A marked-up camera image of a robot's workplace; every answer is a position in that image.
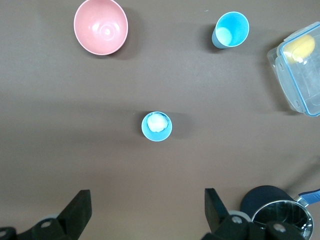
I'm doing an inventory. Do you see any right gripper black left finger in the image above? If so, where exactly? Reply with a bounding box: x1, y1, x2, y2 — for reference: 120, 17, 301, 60
0, 189, 93, 240

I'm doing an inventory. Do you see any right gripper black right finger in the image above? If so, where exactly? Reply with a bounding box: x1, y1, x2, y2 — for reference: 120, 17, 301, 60
201, 188, 307, 240

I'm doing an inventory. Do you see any blue plastic cup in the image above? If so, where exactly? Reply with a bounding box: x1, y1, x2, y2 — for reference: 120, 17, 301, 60
211, 10, 250, 50
140, 111, 174, 143

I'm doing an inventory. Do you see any white crumpled paper wad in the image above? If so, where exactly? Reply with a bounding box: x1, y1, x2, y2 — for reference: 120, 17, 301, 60
146, 113, 168, 133

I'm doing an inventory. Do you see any clear container with blue seal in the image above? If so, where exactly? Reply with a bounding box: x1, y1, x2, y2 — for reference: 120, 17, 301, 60
266, 21, 320, 118

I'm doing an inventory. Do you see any pink plastic bowl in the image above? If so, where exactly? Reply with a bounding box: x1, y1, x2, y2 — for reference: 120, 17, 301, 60
73, 0, 129, 56

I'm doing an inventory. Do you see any yellow round sponge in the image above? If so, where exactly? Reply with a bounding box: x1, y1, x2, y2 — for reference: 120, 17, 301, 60
282, 34, 316, 63

